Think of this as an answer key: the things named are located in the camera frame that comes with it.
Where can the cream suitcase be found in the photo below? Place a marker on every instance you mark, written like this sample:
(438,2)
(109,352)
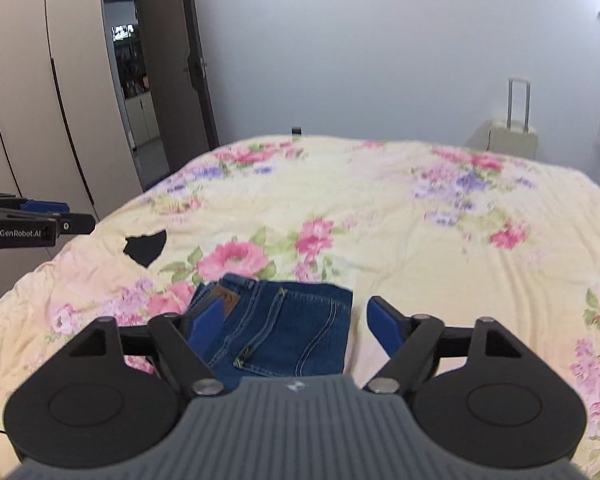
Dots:
(512,142)

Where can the black cloth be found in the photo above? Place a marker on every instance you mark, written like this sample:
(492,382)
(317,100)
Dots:
(145,249)

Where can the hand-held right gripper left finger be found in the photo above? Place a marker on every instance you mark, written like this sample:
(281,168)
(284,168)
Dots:
(207,325)

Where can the dark grey door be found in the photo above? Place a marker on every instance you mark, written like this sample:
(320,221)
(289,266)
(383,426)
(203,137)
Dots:
(172,85)

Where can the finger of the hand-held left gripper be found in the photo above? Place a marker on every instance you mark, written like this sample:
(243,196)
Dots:
(77,223)
(45,206)

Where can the floral bed sheet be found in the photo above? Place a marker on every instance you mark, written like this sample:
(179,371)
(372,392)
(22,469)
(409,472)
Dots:
(380,210)

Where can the white cabinet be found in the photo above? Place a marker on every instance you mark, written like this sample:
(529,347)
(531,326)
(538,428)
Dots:
(142,120)

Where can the beige wardrobe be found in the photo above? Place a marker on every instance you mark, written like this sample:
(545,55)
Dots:
(30,85)

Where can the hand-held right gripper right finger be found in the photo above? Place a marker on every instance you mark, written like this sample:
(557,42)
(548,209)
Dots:
(385,325)

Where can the blue denim pants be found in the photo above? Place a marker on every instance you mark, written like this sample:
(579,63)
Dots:
(290,330)

